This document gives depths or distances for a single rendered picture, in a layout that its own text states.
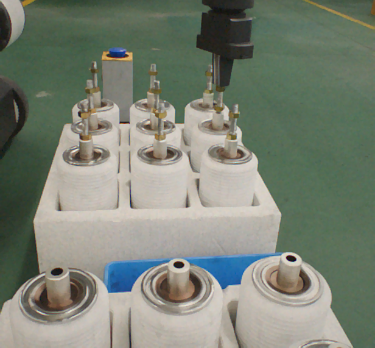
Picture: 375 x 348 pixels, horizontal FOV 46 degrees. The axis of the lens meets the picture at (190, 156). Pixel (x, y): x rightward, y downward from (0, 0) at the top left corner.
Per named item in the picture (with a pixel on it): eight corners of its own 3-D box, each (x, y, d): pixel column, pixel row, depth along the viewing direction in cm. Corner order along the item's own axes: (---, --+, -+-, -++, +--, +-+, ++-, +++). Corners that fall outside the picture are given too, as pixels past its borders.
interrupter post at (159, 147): (164, 161, 72) (165, 142, 71) (150, 158, 73) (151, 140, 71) (168, 154, 74) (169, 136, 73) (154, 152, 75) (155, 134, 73)
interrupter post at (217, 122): (210, 126, 87) (211, 110, 85) (223, 126, 87) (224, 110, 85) (211, 131, 85) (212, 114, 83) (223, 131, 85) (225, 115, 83)
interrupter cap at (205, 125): (196, 120, 89) (196, 117, 89) (234, 122, 89) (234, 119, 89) (198, 136, 82) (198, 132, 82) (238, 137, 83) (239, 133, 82)
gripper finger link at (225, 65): (215, 86, 81) (218, 52, 78) (229, 84, 82) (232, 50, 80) (221, 89, 80) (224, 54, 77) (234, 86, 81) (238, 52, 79)
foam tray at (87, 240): (44, 310, 75) (32, 220, 67) (69, 191, 110) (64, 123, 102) (267, 297, 80) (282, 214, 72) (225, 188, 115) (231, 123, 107)
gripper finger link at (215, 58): (225, 83, 83) (228, 49, 80) (212, 85, 81) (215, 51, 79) (220, 80, 84) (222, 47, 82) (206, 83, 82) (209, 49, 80)
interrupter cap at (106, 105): (69, 108, 92) (69, 105, 91) (94, 98, 98) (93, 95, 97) (98, 116, 88) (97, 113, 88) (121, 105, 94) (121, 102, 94)
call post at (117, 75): (105, 178, 116) (101, 60, 102) (106, 166, 122) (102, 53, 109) (133, 178, 117) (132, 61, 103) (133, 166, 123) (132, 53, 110)
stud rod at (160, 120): (162, 149, 72) (163, 105, 69) (156, 148, 73) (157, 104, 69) (164, 146, 73) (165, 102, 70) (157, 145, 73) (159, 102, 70)
